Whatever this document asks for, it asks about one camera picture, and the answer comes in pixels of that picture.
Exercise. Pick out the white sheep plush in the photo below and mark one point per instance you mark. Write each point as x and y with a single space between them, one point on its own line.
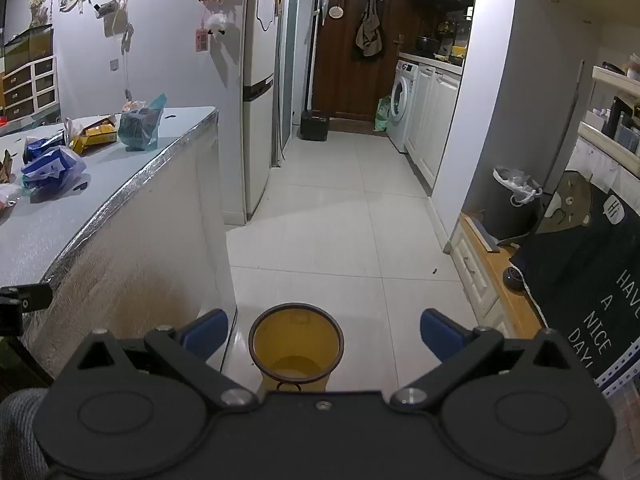
218 24

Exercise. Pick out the glass tank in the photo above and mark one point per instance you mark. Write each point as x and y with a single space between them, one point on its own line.
30 47

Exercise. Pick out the blue plastic bag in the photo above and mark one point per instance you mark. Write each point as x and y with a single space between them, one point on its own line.
52 167

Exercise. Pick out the white washing machine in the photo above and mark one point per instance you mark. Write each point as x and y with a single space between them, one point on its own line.
404 105

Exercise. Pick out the wooden bench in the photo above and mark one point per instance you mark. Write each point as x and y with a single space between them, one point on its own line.
500 280

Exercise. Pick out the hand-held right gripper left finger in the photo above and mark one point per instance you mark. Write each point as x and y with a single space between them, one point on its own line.
206 334

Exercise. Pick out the teal plastic bag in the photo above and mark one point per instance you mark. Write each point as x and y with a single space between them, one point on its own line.
140 127

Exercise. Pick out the dried flower bunch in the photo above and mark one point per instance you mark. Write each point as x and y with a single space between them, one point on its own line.
38 7

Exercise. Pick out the black cooking pot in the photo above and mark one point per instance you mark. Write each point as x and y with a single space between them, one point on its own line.
427 46

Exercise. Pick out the white plastic bag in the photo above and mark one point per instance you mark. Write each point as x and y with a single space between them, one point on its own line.
9 199

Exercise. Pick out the green plastic bag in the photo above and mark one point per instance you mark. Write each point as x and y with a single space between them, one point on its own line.
383 115

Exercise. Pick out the black box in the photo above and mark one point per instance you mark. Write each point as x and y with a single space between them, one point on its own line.
315 126

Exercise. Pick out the silver foil table side panel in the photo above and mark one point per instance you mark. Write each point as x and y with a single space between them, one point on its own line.
165 240

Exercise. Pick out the pink hanging tag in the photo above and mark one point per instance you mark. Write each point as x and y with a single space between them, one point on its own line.
201 41

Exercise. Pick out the white kitchen cabinets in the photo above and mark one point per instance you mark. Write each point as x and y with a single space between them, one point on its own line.
432 120

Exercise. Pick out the white shelf unit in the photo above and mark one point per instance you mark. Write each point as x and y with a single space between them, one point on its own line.
612 125

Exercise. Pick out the hanging cloth bag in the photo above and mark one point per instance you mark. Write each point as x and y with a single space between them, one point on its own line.
369 32

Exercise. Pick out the brown wooden door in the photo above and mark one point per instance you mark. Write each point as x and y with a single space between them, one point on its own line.
350 75

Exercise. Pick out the dark printed blanket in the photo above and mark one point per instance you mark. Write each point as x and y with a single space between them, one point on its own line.
575 280

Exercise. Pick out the yellow snack box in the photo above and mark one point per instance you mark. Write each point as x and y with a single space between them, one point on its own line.
95 135

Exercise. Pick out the white refrigerator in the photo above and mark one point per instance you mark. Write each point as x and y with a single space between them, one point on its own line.
260 85

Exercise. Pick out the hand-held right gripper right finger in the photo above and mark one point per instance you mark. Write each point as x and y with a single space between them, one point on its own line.
441 335

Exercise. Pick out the grey cloth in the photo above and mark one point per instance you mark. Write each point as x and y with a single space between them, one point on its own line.
20 435

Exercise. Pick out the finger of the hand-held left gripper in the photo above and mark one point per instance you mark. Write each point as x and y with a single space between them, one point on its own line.
27 297

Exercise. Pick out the white drawer cabinet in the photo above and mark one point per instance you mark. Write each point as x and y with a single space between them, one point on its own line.
25 90

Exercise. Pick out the grey bin with white liner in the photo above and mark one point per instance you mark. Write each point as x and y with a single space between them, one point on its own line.
515 210

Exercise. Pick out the yellow plastic bin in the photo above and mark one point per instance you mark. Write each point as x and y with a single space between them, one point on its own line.
297 345

